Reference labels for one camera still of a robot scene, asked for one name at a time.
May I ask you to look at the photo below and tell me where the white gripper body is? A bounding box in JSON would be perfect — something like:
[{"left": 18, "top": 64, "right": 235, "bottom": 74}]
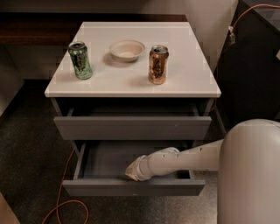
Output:
[{"left": 134, "top": 156, "right": 153, "bottom": 181}]

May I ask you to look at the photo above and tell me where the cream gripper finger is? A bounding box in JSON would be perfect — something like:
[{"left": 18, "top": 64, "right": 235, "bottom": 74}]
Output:
[
  {"left": 129, "top": 156, "right": 144, "bottom": 169},
  {"left": 125, "top": 168, "right": 138, "bottom": 181}
]

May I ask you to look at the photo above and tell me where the grey drawer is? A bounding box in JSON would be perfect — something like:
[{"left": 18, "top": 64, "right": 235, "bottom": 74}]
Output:
[
  {"left": 63, "top": 140, "right": 205, "bottom": 196},
  {"left": 54, "top": 103, "right": 212, "bottom": 140}
]

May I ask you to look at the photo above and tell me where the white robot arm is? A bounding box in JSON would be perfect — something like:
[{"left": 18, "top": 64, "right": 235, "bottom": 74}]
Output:
[{"left": 125, "top": 119, "right": 280, "bottom": 224}]

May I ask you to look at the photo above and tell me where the grey top drawer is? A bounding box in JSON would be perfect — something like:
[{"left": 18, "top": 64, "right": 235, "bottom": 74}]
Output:
[{"left": 54, "top": 103, "right": 212, "bottom": 140}]

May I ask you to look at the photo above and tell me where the orange soda can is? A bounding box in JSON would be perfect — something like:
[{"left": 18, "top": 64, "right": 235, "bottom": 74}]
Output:
[{"left": 148, "top": 45, "right": 169, "bottom": 85}]

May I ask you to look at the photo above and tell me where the green soda can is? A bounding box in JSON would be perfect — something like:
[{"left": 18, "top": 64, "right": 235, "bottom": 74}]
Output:
[{"left": 68, "top": 41, "right": 93, "bottom": 80}]

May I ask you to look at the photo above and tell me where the white paper bowl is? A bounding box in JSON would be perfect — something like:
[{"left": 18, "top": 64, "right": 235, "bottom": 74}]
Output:
[{"left": 109, "top": 40, "right": 145, "bottom": 63}]

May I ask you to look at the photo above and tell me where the dark wooden bench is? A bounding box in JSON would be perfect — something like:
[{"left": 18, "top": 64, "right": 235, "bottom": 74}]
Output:
[{"left": 0, "top": 12, "right": 187, "bottom": 46}]

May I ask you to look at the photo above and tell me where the orange floor cable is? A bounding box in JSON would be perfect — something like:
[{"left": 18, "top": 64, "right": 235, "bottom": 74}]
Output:
[{"left": 41, "top": 148, "right": 89, "bottom": 224}]

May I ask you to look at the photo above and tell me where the orange cable with plug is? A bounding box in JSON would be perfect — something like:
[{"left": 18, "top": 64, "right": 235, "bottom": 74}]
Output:
[{"left": 227, "top": 3, "right": 280, "bottom": 45}]

